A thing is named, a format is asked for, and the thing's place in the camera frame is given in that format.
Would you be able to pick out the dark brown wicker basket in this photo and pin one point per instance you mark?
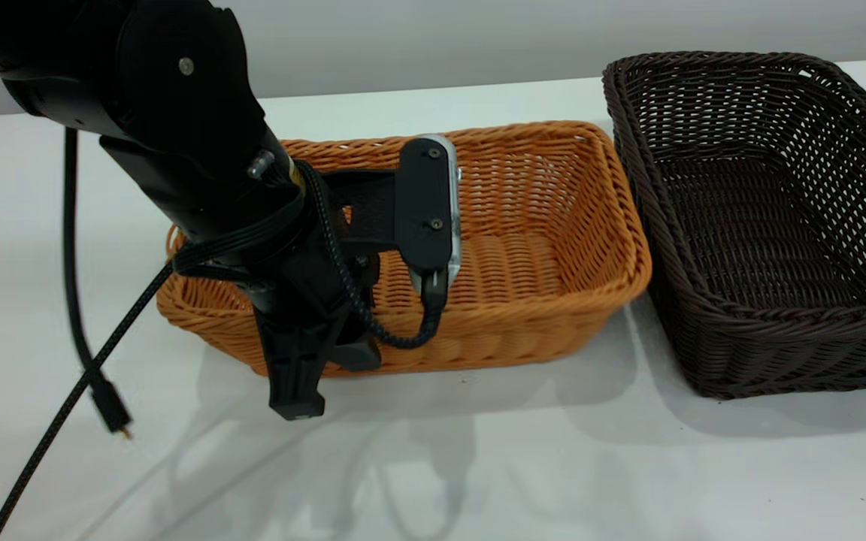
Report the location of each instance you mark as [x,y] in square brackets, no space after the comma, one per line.
[779,353]

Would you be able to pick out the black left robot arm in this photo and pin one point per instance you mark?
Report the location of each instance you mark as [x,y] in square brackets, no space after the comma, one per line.
[162,90]

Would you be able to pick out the light brown wicker basket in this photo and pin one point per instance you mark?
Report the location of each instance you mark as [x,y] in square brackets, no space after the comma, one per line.
[538,225]

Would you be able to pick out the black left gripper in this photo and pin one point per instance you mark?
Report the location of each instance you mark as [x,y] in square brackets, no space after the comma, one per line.
[298,300]

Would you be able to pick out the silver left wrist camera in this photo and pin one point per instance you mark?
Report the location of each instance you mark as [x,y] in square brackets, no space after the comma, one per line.
[425,195]

